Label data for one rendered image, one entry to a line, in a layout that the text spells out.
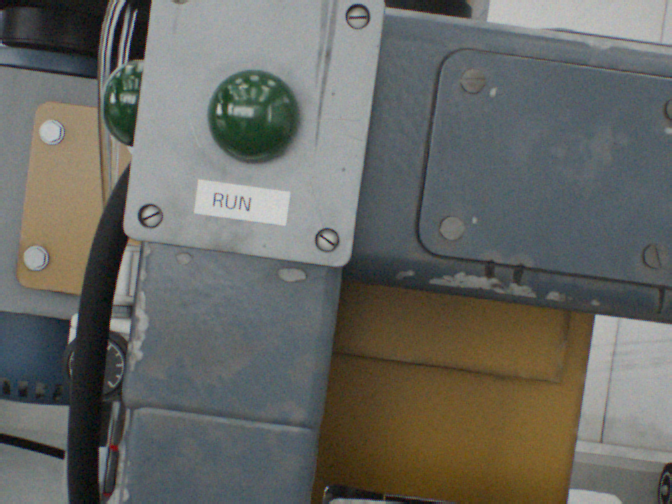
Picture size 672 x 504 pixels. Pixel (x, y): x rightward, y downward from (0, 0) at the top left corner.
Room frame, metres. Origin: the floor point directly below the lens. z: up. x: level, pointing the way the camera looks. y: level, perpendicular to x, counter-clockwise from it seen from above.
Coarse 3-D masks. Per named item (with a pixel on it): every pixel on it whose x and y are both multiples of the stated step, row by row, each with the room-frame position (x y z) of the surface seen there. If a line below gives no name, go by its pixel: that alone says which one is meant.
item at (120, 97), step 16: (128, 64) 0.42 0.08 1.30; (112, 80) 0.42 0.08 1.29; (128, 80) 0.42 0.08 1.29; (112, 96) 0.42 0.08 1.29; (128, 96) 0.41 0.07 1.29; (112, 112) 0.42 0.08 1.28; (128, 112) 0.41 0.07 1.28; (112, 128) 0.42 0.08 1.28; (128, 128) 0.42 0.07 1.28; (128, 144) 0.42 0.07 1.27
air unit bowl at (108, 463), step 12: (108, 408) 0.66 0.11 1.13; (120, 408) 0.67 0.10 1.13; (108, 420) 0.66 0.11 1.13; (120, 420) 0.67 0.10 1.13; (108, 432) 0.66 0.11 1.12; (120, 432) 0.67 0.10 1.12; (108, 444) 0.66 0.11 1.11; (108, 456) 0.67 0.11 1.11; (108, 468) 0.67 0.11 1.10; (108, 480) 0.67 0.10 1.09; (108, 492) 0.67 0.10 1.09
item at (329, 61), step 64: (192, 0) 0.41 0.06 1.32; (256, 0) 0.41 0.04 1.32; (320, 0) 0.41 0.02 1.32; (192, 64) 0.41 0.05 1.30; (256, 64) 0.41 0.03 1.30; (320, 64) 0.41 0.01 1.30; (192, 128) 0.41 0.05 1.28; (320, 128) 0.41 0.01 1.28; (128, 192) 0.41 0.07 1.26; (192, 192) 0.41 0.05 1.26; (320, 192) 0.41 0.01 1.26; (256, 256) 0.41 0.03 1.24; (320, 256) 0.41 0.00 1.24
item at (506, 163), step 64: (384, 64) 0.46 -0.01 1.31; (448, 64) 0.46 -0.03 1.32; (512, 64) 0.46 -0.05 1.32; (576, 64) 0.46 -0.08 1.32; (640, 64) 0.46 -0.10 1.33; (384, 128) 0.46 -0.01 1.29; (448, 128) 0.46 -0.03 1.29; (512, 128) 0.46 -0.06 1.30; (576, 128) 0.46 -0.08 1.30; (640, 128) 0.46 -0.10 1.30; (384, 192) 0.46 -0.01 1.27; (448, 192) 0.46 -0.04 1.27; (512, 192) 0.46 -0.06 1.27; (576, 192) 0.46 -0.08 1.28; (640, 192) 0.46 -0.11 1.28; (192, 256) 0.45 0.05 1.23; (384, 256) 0.46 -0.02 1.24; (448, 256) 0.46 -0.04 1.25; (512, 256) 0.46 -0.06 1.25; (576, 256) 0.46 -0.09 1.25; (640, 256) 0.46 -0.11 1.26; (192, 320) 0.45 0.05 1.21; (256, 320) 0.45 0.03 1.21; (320, 320) 0.45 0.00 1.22; (640, 320) 0.48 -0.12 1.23; (128, 384) 0.45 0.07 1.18; (192, 384) 0.45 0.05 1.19; (256, 384) 0.45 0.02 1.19; (320, 384) 0.45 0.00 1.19; (128, 448) 0.45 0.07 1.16; (192, 448) 0.45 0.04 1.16; (256, 448) 0.45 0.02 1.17
